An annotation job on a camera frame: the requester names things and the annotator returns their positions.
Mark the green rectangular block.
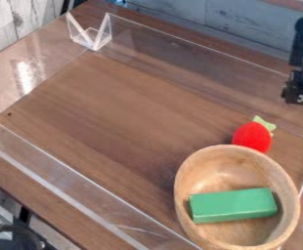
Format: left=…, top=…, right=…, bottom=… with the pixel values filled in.
left=189, top=187, right=278, bottom=224

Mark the brown wooden bowl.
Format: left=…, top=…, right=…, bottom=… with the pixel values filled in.
left=174, top=145, right=301, bottom=250

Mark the red plush strawberry toy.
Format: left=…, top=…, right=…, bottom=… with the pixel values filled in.
left=231, top=115, right=277, bottom=153

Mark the black metal clamp stand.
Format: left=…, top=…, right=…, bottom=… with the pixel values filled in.
left=0, top=214, right=58, bottom=250

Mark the clear acrylic corner bracket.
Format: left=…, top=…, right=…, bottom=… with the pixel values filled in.
left=66, top=13, right=112, bottom=51

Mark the clear acrylic front wall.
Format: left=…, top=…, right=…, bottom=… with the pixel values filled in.
left=0, top=124, right=202, bottom=250

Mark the black cable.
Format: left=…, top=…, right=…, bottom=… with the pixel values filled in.
left=0, top=224, right=47, bottom=250

